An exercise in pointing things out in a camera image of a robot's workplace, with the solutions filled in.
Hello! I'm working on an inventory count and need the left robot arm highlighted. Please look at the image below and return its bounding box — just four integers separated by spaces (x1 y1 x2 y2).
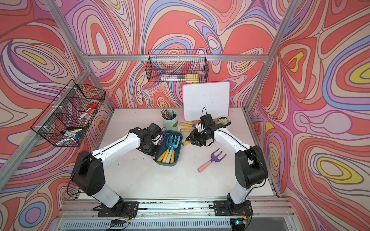
70 123 162 217

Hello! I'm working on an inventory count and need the wire basket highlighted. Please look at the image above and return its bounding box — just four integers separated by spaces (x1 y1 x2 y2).
145 49 209 84
31 80 106 148

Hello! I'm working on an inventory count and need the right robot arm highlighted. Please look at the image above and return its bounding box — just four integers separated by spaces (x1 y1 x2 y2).
186 114 268 218

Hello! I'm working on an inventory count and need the left wire basket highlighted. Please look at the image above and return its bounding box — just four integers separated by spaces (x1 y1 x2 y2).
31 80 106 148

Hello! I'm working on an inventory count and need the green pen cup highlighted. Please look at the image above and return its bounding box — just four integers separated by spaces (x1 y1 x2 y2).
161 108 178 131

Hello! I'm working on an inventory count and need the back wire basket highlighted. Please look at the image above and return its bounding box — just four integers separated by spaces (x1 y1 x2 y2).
145 49 209 84

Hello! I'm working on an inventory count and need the teal storage box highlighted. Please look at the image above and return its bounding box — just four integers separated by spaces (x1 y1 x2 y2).
154 131 183 167

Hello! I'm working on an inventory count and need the pink framed whiteboard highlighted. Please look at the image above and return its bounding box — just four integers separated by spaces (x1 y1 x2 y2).
182 81 230 121

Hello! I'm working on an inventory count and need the red marker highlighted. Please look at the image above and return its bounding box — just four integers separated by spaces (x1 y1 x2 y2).
79 104 97 119

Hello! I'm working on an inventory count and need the yellow eraser in basket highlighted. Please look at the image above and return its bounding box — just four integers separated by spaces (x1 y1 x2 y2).
186 74 199 83

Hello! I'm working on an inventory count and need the blue marker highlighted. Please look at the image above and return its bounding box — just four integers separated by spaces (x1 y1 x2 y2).
60 131 81 139

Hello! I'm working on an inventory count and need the purple rake pink handle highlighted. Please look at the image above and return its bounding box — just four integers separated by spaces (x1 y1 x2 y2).
158 131 168 145
198 148 227 173

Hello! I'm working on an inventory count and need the light blue rake white handle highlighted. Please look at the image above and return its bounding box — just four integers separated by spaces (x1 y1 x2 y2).
165 136 177 164

